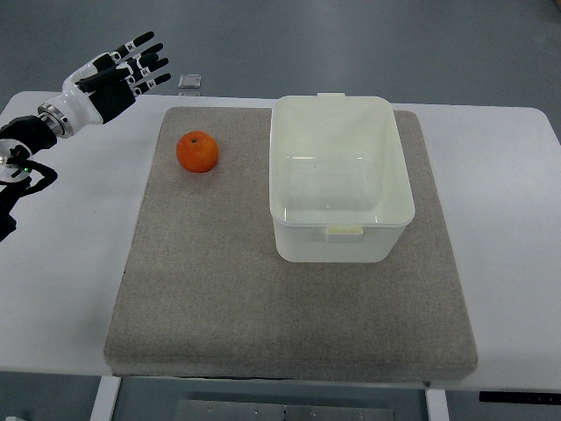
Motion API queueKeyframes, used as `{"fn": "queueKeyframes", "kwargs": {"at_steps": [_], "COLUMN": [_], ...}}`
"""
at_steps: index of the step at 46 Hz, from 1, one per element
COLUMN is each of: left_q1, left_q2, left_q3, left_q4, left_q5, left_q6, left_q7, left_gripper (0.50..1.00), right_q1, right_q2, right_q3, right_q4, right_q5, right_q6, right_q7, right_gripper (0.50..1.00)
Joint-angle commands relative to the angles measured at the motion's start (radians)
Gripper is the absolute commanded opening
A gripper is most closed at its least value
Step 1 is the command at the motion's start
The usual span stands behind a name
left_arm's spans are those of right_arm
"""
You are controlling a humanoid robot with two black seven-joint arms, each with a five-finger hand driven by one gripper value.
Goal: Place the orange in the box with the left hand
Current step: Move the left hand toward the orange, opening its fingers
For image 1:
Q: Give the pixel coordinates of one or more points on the small clear plastic case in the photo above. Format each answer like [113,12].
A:
[190,81]

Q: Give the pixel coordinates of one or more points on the white table leg left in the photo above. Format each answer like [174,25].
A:
[106,398]

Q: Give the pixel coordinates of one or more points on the white plastic box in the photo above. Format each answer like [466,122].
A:
[339,190]

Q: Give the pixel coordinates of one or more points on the grey felt mat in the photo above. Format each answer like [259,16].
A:
[206,294]

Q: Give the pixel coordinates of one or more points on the grey metal base plate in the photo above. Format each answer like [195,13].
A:
[221,410]

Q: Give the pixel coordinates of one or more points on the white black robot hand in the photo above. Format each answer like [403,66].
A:
[100,90]

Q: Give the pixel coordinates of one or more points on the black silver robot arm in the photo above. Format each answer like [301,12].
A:
[21,140]

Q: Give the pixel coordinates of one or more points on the white table leg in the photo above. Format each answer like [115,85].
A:
[106,398]
[437,406]

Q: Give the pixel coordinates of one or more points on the black control panel strip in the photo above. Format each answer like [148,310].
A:
[520,397]

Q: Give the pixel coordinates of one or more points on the white table leg right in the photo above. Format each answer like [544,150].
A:
[437,406]

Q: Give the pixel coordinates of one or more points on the orange fruit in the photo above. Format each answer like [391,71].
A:
[197,152]

